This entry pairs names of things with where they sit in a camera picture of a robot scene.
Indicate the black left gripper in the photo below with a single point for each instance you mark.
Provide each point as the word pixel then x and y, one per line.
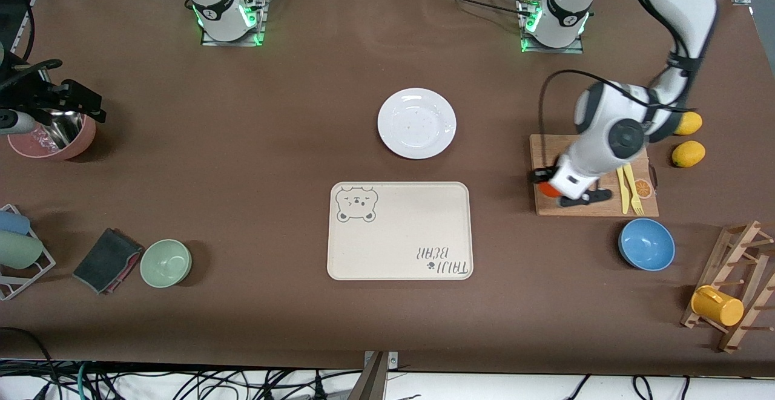
pixel 538 176

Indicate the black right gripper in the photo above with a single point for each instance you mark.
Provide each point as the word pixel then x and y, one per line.
pixel 37 94

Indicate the orange fruit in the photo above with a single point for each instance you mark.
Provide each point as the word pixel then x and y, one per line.
pixel 549 190

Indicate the white round plate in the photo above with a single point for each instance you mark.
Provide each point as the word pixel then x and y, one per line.
pixel 416 123

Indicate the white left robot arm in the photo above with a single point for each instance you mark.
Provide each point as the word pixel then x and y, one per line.
pixel 596 115

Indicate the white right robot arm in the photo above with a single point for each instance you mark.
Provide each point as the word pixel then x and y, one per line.
pixel 221 6

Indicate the wooden cutting board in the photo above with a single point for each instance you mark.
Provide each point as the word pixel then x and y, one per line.
pixel 554 146

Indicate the pink bowl steel interior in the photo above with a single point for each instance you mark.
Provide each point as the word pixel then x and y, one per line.
pixel 82 143

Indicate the crumpled clear plastic film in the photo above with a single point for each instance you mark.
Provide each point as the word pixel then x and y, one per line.
pixel 43 141

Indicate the yellow plastic knife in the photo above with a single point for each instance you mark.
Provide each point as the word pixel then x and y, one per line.
pixel 623 197

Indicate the yellow plastic fork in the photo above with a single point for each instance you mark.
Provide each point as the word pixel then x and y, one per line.
pixel 634 194

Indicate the orange slice piece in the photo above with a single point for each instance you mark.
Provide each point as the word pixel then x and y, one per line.
pixel 644 189

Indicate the blue bowl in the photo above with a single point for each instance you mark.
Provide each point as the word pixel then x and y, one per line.
pixel 646 244

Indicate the light blue cup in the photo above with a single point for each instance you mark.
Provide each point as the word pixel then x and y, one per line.
pixel 13 222

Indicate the cream bear print tray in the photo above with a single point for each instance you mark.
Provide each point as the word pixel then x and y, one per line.
pixel 399 236

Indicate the yellow lemon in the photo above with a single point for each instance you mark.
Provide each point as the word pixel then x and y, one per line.
pixel 688 154
pixel 690 123

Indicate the dark grey folded cloth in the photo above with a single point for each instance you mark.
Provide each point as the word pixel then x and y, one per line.
pixel 103 261

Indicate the pale green cup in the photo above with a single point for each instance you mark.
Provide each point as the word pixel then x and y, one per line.
pixel 18 250

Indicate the pale green bowl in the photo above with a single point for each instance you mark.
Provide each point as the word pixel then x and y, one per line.
pixel 166 263

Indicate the wooden mug rack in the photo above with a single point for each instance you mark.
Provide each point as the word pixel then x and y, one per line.
pixel 708 267

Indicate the yellow mug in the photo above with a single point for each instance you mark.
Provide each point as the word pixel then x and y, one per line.
pixel 717 306

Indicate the grey slanted pole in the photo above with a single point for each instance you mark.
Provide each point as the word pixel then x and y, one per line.
pixel 372 382

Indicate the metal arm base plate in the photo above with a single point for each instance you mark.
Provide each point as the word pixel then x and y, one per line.
pixel 578 49
pixel 209 40

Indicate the small aluminium table bracket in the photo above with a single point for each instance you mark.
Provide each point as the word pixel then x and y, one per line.
pixel 393 360

